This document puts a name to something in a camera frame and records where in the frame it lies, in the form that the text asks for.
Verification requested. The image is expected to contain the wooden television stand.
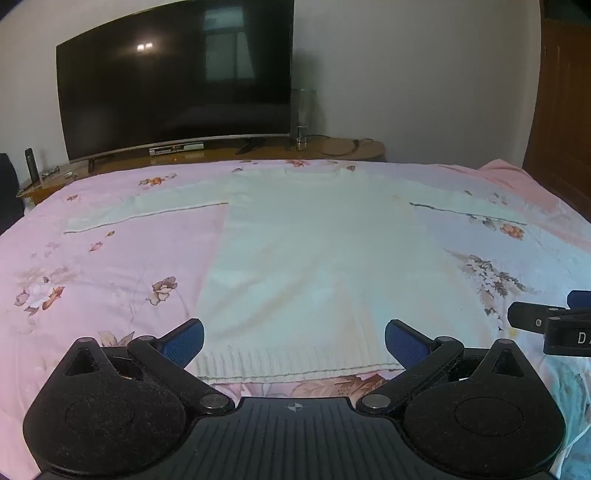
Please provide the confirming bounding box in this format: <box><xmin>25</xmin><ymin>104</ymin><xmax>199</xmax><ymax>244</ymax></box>
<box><xmin>16</xmin><ymin>134</ymin><xmax>386</xmax><ymax>208</ymax></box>

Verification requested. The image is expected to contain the dark chair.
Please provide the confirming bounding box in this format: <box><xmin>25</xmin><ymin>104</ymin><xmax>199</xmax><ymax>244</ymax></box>
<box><xmin>0</xmin><ymin>152</ymin><xmax>22</xmax><ymax>236</ymax></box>

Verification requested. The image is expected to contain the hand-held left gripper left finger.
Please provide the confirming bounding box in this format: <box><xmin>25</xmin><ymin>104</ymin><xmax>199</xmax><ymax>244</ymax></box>
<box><xmin>62</xmin><ymin>318</ymin><xmax>237</xmax><ymax>416</ymax></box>

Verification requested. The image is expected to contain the silver set-top box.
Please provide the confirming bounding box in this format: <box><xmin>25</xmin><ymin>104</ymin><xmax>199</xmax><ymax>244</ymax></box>
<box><xmin>148</xmin><ymin>143</ymin><xmax>205</xmax><ymax>157</ymax></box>

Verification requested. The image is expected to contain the white knit sweater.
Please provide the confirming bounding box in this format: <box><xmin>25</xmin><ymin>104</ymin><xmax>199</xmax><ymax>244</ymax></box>
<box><xmin>62</xmin><ymin>165</ymin><xmax>529</xmax><ymax>384</ymax></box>

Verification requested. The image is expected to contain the black remote control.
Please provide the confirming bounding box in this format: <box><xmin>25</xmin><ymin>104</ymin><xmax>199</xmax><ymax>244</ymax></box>
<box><xmin>24</xmin><ymin>148</ymin><xmax>40</xmax><ymax>186</ymax></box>

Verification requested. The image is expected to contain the black curved television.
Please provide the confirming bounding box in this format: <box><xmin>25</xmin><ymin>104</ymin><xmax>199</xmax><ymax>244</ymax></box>
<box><xmin>55</xmin><ymin>0</ymin><xmax>296</xmax><ymax>169</ymax></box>

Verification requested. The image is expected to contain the brown wooden door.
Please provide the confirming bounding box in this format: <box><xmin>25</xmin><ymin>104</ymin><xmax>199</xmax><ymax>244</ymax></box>
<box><xmin>522</xmin><ymin>0</ymin><xmax>591</xmax><ymax>214</ymax></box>

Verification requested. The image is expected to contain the pink floral bed sheet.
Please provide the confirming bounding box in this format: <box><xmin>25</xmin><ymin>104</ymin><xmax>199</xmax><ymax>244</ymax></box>
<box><xmin>0</xmin><ymin>158</ymin><xmax>591</xmax><ymax>480</ymax></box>

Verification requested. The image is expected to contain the clear glass vase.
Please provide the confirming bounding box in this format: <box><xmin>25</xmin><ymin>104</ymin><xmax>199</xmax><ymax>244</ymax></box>
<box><xmin>290</xmin><ymin>88</ymin><xmax>318</xmax><ymax>151</ymax></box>

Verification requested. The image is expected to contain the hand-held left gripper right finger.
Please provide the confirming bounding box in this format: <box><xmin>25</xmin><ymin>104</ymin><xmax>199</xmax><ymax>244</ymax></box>
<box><xmin>355</xmin><ymin>318</ymin><xmax>532</xmax><ymax>415</ymax></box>

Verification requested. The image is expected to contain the black cable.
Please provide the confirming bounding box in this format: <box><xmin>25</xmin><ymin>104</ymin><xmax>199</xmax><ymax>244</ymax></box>
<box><xmin>308</xmin><ymin>134</ymin><xmax>377</xmax><ymax>158</ymax></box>

